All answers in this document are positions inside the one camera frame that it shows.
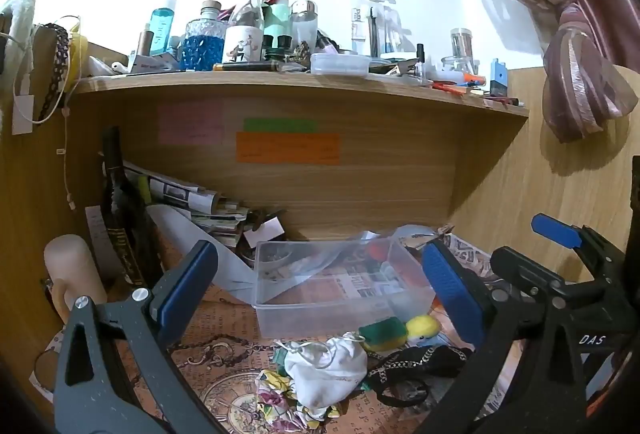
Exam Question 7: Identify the floral cloth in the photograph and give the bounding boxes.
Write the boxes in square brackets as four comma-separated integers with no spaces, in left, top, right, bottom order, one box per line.
[255,366,343,433]

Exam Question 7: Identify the black pen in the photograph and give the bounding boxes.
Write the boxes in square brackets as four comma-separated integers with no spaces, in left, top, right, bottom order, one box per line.
[213,61,281,72]

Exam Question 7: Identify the white fluffy cloth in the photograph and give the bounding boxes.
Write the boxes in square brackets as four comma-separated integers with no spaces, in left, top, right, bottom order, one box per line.
[0,0,37,76]

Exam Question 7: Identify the small grey bowl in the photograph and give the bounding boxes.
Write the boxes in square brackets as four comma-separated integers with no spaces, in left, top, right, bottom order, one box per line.
[256,244,295,269]

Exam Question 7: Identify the mint green bottle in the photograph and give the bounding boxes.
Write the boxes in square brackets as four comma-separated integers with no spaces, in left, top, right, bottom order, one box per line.
[263,0,293,51]

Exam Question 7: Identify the wooden shelf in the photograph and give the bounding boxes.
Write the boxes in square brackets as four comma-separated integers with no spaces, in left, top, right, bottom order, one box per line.
[69,70,531,121]

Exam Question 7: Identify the pink sticky note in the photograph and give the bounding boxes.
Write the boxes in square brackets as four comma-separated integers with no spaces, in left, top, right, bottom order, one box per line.
[158,103,225,145]

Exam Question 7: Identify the red scissors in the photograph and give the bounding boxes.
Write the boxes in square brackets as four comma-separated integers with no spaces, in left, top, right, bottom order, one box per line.
[431,81,470,97]

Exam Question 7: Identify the yellow plush toy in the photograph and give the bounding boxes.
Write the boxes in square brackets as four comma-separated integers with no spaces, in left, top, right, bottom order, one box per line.
[405,314,444,347]

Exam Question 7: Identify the pink striped curtain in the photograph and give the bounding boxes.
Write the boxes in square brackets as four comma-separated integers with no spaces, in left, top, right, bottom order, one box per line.
[439,0,640,146]

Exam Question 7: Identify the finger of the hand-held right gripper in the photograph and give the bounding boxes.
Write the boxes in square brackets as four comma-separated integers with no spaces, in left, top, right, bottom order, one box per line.
[531,213,629,276]
[490,246,577,301]

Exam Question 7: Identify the yellow cloth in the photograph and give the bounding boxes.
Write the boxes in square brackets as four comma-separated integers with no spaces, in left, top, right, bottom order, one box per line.
[67,25,89,81]

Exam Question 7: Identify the black lace headband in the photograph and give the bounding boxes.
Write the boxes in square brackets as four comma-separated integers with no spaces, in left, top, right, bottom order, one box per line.
[31,23,70,125]

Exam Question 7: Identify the tall glass jar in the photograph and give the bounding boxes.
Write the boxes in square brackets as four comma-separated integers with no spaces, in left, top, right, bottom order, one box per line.
[449,27,474,60]

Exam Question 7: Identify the glass bottle with blue beads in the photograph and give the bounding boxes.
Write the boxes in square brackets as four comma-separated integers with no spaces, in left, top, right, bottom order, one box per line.
[179,1,226,73]

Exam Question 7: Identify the white drawstring pouch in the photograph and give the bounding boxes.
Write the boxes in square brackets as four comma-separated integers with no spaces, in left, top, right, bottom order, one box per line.
[284,335,369,421]

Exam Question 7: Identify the vintage clock printed mat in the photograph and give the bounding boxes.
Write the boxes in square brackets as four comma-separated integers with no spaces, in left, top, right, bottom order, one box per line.
[30,234,521,434]

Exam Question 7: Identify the clear lidded plastic box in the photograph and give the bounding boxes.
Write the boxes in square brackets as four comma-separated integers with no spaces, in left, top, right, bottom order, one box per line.
[310,52,371,76]

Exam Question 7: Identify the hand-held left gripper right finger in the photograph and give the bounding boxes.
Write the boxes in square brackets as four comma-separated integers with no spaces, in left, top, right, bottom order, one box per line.
[421,238,587,434]

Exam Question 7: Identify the squat glass jar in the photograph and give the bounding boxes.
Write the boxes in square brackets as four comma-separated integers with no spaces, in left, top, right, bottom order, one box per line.
[440,56,479,84]

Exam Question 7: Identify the blue black stamp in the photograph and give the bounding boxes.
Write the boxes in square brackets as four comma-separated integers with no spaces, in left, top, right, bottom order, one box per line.
[489,58,509,97]

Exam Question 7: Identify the tall blue liquid bottle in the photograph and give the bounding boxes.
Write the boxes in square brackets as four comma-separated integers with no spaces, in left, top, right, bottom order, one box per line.
[149,0,178,58]

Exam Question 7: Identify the small white card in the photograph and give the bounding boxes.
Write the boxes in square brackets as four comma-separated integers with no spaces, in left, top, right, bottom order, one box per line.
[251,216,284,246]

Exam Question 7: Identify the dark wine bottle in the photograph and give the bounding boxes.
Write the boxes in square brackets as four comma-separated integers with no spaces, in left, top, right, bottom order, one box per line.
[101,126,163,291]

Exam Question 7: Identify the green yellow sponge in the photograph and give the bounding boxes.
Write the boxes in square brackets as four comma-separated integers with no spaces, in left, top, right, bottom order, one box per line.
[359,316,409,353]

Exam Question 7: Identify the newspaper sheet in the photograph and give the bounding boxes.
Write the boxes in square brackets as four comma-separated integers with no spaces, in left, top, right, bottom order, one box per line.
[440,232,496,282]

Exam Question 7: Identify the orange sticky note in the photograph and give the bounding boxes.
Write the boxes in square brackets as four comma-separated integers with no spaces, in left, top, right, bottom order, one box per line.
[235,132,341,165]

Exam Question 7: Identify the white paper tag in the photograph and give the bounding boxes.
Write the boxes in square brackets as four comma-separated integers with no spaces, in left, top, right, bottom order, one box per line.
[12,94,35,136]

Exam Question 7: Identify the black bag with chain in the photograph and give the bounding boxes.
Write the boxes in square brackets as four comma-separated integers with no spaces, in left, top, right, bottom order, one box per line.
[364,344,475,409]

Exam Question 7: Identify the clear bottle with silver cap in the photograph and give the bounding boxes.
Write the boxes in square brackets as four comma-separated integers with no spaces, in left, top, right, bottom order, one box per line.
[291,0,320,56]

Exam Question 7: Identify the clear plastic container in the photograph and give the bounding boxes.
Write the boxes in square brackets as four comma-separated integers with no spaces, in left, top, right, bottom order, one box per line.
[254,238,437,338]

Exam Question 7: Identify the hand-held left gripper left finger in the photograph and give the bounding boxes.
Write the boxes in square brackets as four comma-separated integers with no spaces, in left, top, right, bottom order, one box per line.
[52,239,226,434]

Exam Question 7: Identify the white printed mug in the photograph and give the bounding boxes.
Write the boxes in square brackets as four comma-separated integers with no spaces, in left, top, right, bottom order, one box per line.
[222,24,265,64]

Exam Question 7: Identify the clear acrylic organiser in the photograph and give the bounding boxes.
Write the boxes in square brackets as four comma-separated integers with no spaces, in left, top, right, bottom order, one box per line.
[351,0,402,58]

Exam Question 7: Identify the stack of newspapers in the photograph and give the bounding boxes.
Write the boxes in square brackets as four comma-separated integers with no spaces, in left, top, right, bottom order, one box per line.
[121,158,253,251]

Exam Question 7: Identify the red orange object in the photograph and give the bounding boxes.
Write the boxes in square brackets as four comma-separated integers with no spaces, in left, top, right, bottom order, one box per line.
[369,238,397,266]

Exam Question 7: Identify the white cord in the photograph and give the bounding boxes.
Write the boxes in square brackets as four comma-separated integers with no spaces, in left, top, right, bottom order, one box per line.
[59,103,77,211]

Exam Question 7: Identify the curled white paper sheet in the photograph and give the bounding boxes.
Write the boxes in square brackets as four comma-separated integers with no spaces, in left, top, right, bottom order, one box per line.
[146,204,262,306]

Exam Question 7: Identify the green sticky note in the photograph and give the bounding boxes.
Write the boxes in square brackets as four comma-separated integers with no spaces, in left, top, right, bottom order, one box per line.
[243,117,319,134]

